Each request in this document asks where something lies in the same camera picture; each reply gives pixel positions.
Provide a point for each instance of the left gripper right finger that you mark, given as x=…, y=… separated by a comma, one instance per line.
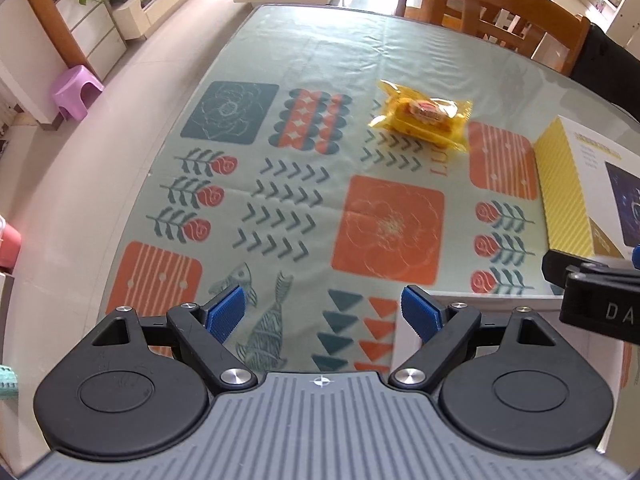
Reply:
x=445, y=333

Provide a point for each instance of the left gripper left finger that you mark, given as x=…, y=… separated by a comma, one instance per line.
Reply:
x=201, y=331

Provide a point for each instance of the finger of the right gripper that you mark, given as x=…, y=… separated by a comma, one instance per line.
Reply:
x=557, y=266

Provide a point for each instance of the white yellow tablet box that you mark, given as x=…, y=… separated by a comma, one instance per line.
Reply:
x=590, y=191

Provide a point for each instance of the yellow snack packet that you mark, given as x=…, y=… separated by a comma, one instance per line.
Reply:
x=409, y=112

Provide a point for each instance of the patterned green tablecloth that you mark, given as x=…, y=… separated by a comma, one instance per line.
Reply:
x=272, y=179

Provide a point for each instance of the wooden chair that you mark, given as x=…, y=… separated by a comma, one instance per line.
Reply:
x=519, y=25

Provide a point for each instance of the purple plastic stool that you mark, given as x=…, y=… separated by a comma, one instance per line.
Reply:
x=66, y=91

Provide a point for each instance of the white low cabinet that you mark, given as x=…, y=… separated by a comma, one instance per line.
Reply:
x=103, y=28

